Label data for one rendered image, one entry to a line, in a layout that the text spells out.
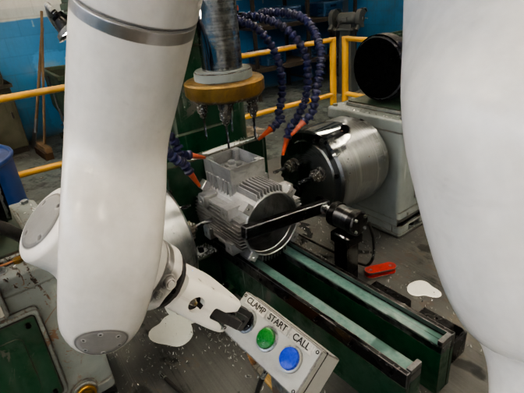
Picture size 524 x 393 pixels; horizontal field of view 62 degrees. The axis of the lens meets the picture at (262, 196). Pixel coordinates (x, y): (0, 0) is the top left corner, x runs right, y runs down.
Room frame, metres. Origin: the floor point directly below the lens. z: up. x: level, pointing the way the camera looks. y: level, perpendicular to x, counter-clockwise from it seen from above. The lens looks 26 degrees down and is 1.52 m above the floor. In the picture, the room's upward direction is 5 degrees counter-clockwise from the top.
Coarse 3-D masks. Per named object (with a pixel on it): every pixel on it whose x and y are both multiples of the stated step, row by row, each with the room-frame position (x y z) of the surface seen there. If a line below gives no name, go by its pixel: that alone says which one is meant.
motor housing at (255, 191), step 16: (256, 176) 0.95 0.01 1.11; (240, 192) 0.91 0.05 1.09; (256, 192) 0.88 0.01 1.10; (272, 192) 0.89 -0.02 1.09; (208, 208) 0.94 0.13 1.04; (256, 208) 1.04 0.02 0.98; (272, 208) 1.00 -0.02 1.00; (288, 208) 0.95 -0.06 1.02; (208, 224) 0.94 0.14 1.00; (224, 224) 0.88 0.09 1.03; (240, 224) 0.84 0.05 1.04; (224, 240) 0.90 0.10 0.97; (240, 240) 0.83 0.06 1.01; (256, 240) 0.94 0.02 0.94; (272, 240) 0.92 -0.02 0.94; (288, 240) 0.90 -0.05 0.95; (272, 256) 0.89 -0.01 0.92
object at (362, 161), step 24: (336, 120) 1.16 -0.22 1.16; (360, 120) 1.15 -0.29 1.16; (288, 144) 1.14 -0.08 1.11; (312, 144) 1.07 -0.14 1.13; (336, 144) 1.04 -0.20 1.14; (360, 144) 1.07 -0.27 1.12; (384, 144) 1.12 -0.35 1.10; (288, 168) 1.10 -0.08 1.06; (312, 168) 1.07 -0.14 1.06; (336, 168) 1.00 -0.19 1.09; (360, 168) 1.03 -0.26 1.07; (384, 168) 1.08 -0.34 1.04; (312, 192) 1.07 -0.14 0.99; (336, 192) 1.00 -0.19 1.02; (360, 192) 1.03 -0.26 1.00
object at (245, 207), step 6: (204, 180) 1.00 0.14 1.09; (204, 186) 0.99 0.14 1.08; (288, 186) 0.92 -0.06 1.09; (288, 192) 0.91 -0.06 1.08; (294, 192) 0.92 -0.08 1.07; (246, 204) 0.85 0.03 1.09; (240, 210) 0.85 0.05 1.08; (246, 210) 0.84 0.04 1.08; (252, 210) 0.85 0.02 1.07; (294, 234) 0.92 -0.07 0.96; (294, 240) 0.92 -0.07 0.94; (246, 252) 0.85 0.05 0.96; (252, 252) 0.84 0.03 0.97; (252, 258) 0.84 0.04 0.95
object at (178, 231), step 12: (168, 192) 0.81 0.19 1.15; (168, 204) 0.77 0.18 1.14; (168, 216) 0.75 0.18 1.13; (180, 216) 0.76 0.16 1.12; (168, 228) 0.73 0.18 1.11; (180, 228) 0.74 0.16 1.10; (192, 228) 0.80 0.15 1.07; (168, 240) 0.72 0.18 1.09; (180, 240) 0.73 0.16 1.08; (192, 240) 0.74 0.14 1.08; (180, 252) 0.72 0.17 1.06; (192, 252) 0.73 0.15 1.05; (192, 264) 0.73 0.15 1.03
